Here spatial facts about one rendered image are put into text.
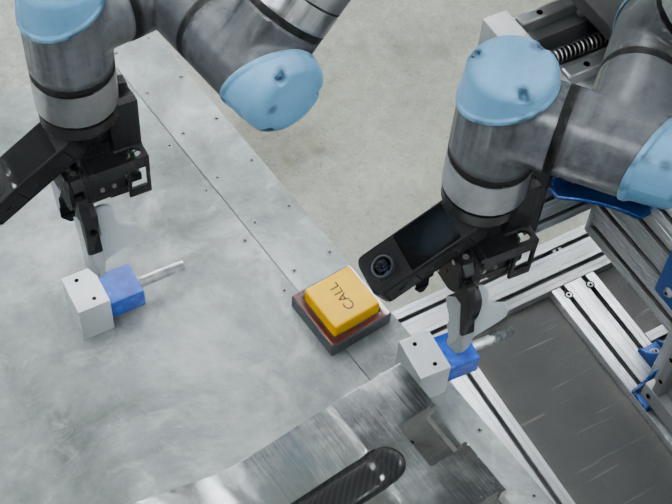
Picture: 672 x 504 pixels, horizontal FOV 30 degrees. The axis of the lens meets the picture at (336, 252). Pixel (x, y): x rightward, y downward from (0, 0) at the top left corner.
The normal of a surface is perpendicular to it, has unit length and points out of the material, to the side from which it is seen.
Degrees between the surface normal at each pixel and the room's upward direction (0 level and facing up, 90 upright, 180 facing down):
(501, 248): 1
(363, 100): 0
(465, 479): 0
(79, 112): 89
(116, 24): 72
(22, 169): 31
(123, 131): 90
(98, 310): 90
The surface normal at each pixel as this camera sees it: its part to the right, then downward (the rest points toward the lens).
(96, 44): 0.62, 0.66
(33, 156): -0.42, -0.32
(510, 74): 0.06, -0.58
